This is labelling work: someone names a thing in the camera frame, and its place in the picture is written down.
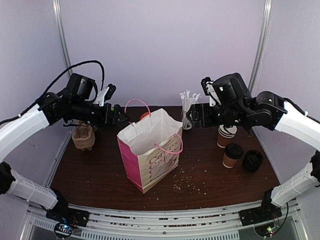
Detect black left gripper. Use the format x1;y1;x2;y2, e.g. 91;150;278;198
69;98;130;127

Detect stack of brown paper cups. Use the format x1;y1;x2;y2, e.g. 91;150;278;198
217;125;238;148

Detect cardboard cup carrier stack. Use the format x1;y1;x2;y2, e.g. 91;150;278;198
71;120;97;151

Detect paper cakes bag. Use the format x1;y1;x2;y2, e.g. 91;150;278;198
117;108;184;193

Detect brown paper coffee cup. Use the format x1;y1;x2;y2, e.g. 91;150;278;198
222;143;244;169

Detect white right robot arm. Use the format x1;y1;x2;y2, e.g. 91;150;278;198
186;72;320;226

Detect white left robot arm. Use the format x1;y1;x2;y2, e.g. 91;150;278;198
0;73;130;224

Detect white stirrers in holder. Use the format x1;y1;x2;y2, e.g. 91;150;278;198
180;89;201;131

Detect orange plastic bowl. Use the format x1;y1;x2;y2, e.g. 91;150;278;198
139;112;150;121

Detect stack of black lids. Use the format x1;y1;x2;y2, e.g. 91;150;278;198
242;149;263;173

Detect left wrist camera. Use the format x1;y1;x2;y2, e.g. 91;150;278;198
94;83;117;107

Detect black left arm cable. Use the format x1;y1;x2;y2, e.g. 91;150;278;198
0;60;105;126

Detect right aluminium frame post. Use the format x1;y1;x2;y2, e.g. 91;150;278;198
248;0;273;94

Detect aluminium frame post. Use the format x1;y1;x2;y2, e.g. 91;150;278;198
248;0;273;94
52;0;71;67

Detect left aluminium frame post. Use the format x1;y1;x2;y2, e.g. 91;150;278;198
52;0;71;67

